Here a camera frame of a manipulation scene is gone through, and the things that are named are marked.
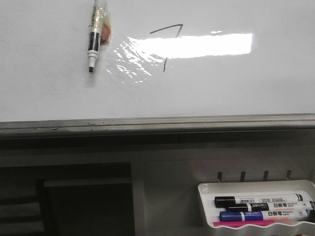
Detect orange magnet taped to marker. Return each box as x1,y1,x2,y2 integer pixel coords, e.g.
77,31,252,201
100,24,111,42

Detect white plastic marker tray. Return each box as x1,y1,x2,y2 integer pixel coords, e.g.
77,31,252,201
197,180,315,236

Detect black whiteboard marker with tape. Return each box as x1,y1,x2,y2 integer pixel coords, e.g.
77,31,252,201
87,0,112,73

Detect black capped marker middle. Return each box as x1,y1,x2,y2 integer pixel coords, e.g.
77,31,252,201
226,201,315,212

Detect pink marker in tray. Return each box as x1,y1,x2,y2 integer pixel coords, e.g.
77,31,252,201
212,220,294,228

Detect black capped marker top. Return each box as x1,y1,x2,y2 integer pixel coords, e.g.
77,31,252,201
214,193,305,208

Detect black capped marker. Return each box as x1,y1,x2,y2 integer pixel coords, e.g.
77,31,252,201
226,201,315,212
214,193,305,208

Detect white whiteboard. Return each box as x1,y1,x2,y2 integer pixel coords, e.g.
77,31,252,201
0,0,315,137

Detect blue capped marker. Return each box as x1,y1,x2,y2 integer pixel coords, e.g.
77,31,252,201
220,209,311,222

